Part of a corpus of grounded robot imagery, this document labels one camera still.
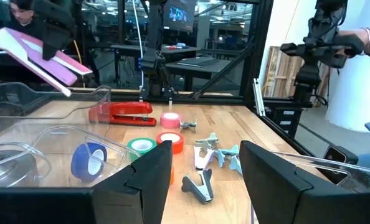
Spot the silver bracelet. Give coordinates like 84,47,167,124
361,27,370,47

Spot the black storage box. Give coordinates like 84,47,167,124
265,107,304,139

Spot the black camera box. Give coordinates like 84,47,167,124
323,144,359,185

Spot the closed dark laptop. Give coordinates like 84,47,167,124
177,57,221,68

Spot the pink tape roll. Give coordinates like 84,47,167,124
159,111,182,129

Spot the clear plastic tray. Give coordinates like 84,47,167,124
0,81,112,127
0,124,141,188
267,150,370,194

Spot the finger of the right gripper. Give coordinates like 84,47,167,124
41,35,69,62

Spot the lavender staple remover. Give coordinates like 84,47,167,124
193,144,216,171

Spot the black staple remover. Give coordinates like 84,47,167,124
181,169,215,205

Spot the light blue staple remover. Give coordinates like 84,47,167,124
228,154,244,176
214,144,240,169

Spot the red tape roll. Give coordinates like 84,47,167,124
156,131,185,155

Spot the person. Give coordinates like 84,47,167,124
2,0,45,38

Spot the black desk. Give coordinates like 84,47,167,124
110,43,201,91
165,57,235,93

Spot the yellow extension cord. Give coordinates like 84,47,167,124
74,39,87,88

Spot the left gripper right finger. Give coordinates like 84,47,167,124
239,139,370,224

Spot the white cable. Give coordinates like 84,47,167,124
131,0,145,91

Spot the dark computer monitor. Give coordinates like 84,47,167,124
163,0,197,32

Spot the black aluminium rig frame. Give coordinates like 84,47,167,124
69,0,329,156

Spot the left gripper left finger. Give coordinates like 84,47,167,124
0,139,174,224

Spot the wooden pallet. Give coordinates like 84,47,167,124
261,45,331,108

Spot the silver aluminium bar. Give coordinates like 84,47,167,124
252,77,266,118

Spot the pink stapler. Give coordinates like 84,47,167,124
0,27,93,97

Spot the red stapler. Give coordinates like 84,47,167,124
88,101,158,127

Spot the blue tape roll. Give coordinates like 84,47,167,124
70,142,108,184

